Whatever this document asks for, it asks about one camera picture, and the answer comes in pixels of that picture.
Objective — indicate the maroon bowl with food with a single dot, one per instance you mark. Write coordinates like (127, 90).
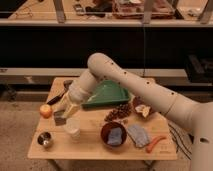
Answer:
(136, 102)

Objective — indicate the black handled kitchen tool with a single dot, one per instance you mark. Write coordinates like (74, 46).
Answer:
(57, 98)

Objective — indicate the blue grey sponge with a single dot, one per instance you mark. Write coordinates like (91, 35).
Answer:
(115, 137)

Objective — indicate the white paper cup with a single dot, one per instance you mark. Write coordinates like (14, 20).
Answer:
(72, 127)

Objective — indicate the brown pine cone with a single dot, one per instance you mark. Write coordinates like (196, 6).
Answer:
(119, 112)

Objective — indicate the green plastic tray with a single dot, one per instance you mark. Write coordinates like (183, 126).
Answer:
(107, 93)

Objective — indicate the maroon bowl with sponge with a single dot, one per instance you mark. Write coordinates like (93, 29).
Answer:
(106, 130)

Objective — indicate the wooden table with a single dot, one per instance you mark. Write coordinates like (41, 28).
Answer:
(89, 145)

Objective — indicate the dark grey eraser block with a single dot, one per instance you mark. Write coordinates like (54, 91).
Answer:
(59, 120)

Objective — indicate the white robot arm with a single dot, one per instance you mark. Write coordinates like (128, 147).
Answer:
(192, 116)

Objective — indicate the small metal cup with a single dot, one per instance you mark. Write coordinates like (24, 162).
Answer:
(45, 139)

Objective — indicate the cream food piece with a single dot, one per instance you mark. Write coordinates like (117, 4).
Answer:
(143, 110)

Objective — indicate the orange carrot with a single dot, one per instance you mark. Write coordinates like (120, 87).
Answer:
(154, 142)

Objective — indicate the grey folded cloth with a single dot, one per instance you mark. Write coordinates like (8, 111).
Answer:
(139, 135)

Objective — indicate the orange apple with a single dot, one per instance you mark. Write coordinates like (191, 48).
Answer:
(46, 111)

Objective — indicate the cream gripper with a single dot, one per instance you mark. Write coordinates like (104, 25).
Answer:
(67, 105)

